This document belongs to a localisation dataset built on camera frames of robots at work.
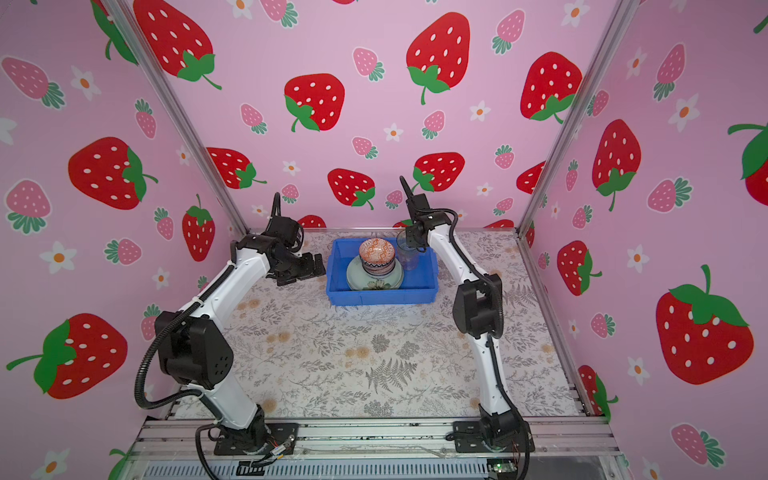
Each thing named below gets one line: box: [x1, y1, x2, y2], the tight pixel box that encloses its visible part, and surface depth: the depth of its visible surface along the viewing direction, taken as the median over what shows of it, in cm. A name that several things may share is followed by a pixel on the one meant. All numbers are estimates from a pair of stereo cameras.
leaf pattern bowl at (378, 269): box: [361, 258, 396, 276], surface depth 96 cm
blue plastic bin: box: [326, 238, 439, 305], surface depth 103 cm
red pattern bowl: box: [359, 238, 395, 265], surface depth 100 cm
